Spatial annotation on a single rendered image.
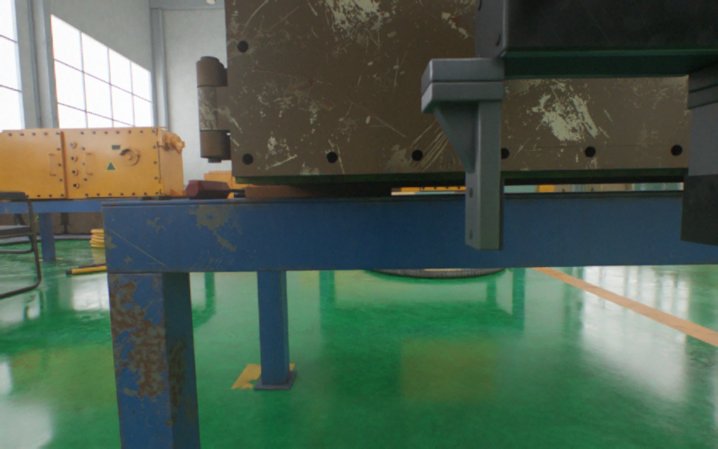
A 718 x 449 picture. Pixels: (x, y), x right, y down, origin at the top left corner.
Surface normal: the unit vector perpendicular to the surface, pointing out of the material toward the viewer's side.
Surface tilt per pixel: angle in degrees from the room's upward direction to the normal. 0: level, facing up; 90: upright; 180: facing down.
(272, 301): 90
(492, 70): 90
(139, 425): 90
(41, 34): 90
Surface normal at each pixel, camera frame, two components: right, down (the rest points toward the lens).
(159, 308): -0.02, 0.08
